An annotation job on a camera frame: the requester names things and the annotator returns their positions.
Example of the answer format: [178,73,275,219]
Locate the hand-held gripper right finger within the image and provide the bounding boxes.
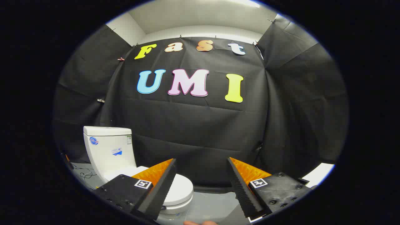
[227,157,313,218]

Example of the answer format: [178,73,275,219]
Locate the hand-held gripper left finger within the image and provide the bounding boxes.
[94,158,177,221]

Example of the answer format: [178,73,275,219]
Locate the white toilet lid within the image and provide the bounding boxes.
[105,166,194,207]

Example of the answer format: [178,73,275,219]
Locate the white toilet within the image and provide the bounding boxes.
[83,126,194,219]

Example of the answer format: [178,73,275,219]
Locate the black backdrop cloth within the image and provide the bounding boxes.
[52,14,349,194]

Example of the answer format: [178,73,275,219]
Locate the black orange device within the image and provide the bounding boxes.
[63,152,74,171]

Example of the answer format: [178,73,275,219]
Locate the thin floor cables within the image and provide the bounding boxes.
[71,162,97,189]

